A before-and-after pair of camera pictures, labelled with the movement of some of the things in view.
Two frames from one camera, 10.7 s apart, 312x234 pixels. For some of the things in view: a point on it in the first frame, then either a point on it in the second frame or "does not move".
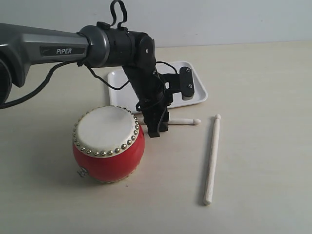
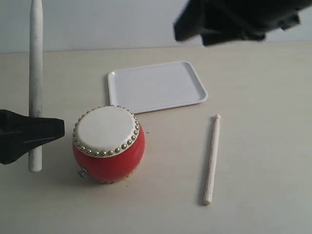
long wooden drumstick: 207,197 does not move
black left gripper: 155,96 → 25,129
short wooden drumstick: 180,121 → 36,77
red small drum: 108,144 does not move
